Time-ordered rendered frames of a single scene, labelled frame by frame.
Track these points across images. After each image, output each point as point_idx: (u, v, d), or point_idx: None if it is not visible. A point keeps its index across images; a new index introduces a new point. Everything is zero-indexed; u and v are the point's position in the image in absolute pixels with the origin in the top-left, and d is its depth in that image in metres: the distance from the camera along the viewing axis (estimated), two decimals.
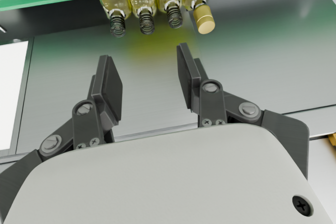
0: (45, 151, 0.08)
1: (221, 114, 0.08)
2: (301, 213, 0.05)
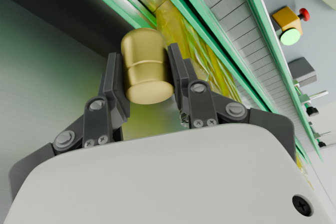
0: (59, 146, 0.08)
1: (211, 114, 0.08)
2: (301, 213, 0.05)
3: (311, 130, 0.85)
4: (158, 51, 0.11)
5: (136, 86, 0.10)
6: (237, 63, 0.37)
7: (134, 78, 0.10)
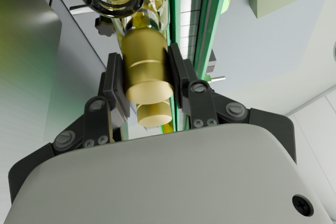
0: (59, 146, 0.08)
1: (211, 114, 0.08)
2: (301, 213, 0.05)
3: None
4: (158, 51, 0.11)
5: (136, 86, 0.10)
6: None
7: (134, 78, 0.10)
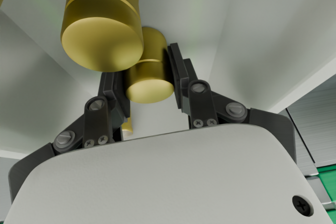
0: (59, 146, 0.08)
1: (211, 114, 0.08)
2: (301, 213, 0.05)
3: None
4: None
5: None
6: None
7: None
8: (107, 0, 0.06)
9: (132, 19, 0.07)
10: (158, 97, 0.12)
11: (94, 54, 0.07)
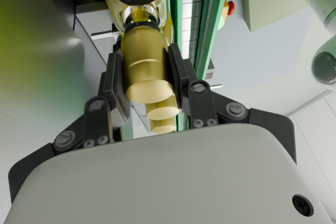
0: (59, 146, 0.08)
1: (211, 114, 0.08)
2: (301, 213, 0.05)
3: None
4: None
5: (155, 110, 0.16)
6: (178, 8, 0.29)
7: (154, 105, 0.16)
8: None
9: None
10: (158, 97, 0.12)
11: None
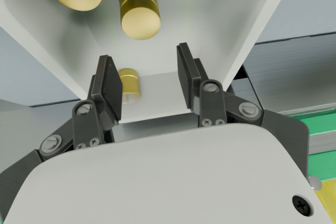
0: (45, 151, 0.08)
1: (221, 114, 0.08)
2: (301, 213, 0.05)
3: None
4: None
5: None
6: None
7: None
8: (146, 0, 0.13)
9: (157, 10, 0.14)
10: None
11: (135, 27, 0.14)
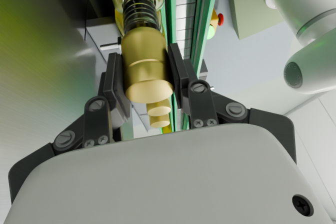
0: (59, 146, 0.08)
1: (211, 114, 0.08)
2: (301, 213, 0.05)
3: None
4: None
5: (153, 109, 0.22)
6: (173, 26, 0.35)
7: (152, 105, 0.22)
8: (157, 66, 0.10)
9: (170, 76, 0.11)
10: None
11: (143, 95, 0.11)
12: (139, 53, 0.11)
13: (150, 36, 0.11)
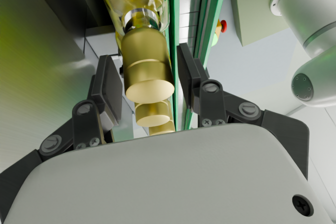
0: (45, 151, 0.08)
1: (221, 114, 0.08)
2: (301, 213, 0.05)
3: None
4: None
5: (156, 133, 0.21)
6: (175, 37, 0.33)
7: (155, 130, 0.21)
8: (157, 66, 0.10)
9: (170, 76, 0.11)
10: (159, 123, 0.17)
11: (143, 95, 0.11)
12: (139, 53, 0.11)
13: (150, 36, 0.11)
